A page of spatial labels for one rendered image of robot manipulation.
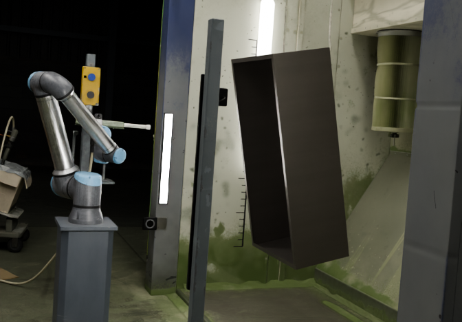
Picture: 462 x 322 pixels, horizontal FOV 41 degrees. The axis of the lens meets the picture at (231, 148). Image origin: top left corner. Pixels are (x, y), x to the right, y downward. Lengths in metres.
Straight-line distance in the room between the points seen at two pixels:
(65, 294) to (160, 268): 1.08
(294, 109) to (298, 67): 0.22
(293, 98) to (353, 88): 1.55
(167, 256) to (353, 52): 2.08
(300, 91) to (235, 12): 1.25
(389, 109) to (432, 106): 2.81
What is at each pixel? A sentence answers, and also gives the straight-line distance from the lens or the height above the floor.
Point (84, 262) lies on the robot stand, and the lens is 3.45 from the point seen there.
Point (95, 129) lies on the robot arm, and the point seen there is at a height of 1.16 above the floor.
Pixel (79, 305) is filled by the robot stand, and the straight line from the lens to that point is 3.52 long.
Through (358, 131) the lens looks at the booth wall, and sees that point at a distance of 4.89.
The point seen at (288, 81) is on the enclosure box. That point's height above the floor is 1.49.
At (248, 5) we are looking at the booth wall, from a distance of 4.50.
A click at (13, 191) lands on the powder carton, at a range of 5.53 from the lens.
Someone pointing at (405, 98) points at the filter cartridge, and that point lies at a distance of 4.53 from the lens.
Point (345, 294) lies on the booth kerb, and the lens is 4.51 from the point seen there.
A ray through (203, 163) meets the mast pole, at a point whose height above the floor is 1.10.
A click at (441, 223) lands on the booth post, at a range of 1.68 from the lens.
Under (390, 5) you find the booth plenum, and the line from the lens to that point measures 4.50.
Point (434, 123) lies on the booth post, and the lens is 1.70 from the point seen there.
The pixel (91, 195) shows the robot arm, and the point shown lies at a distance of 3.45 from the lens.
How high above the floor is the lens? 1.28
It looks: 3 degrees down
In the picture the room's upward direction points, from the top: 4 degrees clockwise
